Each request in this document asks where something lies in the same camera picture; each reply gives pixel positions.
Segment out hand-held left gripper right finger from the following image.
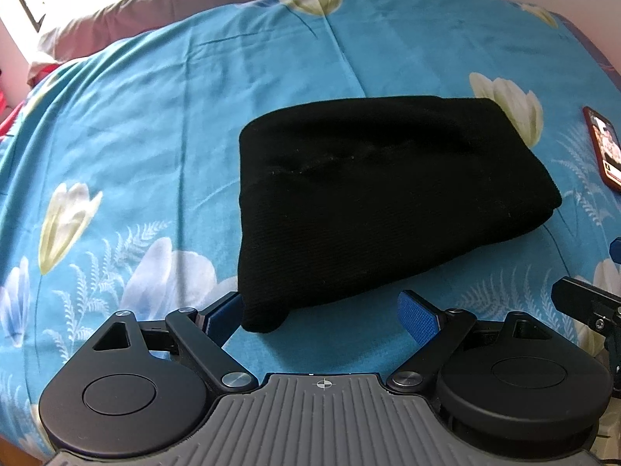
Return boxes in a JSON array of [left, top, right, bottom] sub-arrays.
[[387, 290, 550, 394]]

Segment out phone with red case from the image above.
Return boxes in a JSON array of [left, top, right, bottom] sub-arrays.
[[582, 106, 621, 193]]

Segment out grey pillow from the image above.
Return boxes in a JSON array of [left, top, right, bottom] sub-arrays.
[[26, 0, 331, 84]]

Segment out black pants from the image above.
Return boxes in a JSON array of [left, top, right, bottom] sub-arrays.
[[238, 94, 564, 335]]

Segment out blue floral bed sheet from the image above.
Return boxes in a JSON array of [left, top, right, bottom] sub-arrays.
[[0, 0, 621, 458]]

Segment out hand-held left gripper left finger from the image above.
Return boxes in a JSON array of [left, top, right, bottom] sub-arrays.
[[90, 291, 256, 394]]

